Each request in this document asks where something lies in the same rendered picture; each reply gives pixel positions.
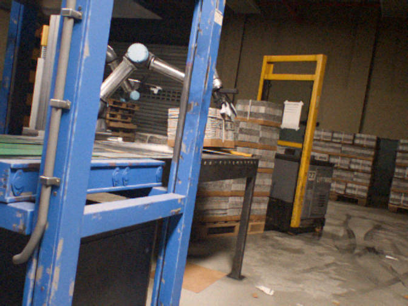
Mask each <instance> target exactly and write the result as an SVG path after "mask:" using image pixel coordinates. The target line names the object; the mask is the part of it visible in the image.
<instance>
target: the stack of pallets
mask: <svg viewBox="0 0 408 306"><path fill-rule="evenodd" d="M116 104H120V106H116ZM128 105H130V106H133V107H132V109H131V108H128ZM139 107H140V105H138V104H133V103H125V102H122V101H118V100H113V99H109V98H108V109H107V117H106V122H109V121H114V122H116V123H122V122H124V123H128V124H133V123H134V122H132V121H131V118H132V116H134V112H135V111H134V110H136V111H139ZM111 109H115V112H112V111H111ZM123 111H128V114H123ZM109 114H111V115H112V118H111V117H109ZM121 116H124V117H125V120H122V119H121Z"/></svg>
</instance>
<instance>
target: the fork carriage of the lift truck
mask: <svg viewBox="0 0 408 306"><path fill-rule="evenodd" d="M266 197H269V201H268V203H267V204H268V205H267V213H266V218H265V222H268V223H271V224H273V225H274V227H276V228H279V229H282V230H287V229H288V221H289V217H290V210H291V203H292V201H289V200H285V199H280V198H278V197H273V196H266Z"/></svg>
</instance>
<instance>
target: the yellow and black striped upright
mask: <svg viewBox="0 0 408 306"><path fill-rule="evenodd" d="M41 32H42V27H41V26H38V25H36V33H35V42H34V47H33V56H32V65H31V71H30V79H29V89H28V94H27V103H26V109H25V117H24V126H23V127H27V128H29V125H30V117H31V113H32V103H33V94H34V89H35V80H36V71H37V66H38V57H39V48H40V42H41Z"/></svg>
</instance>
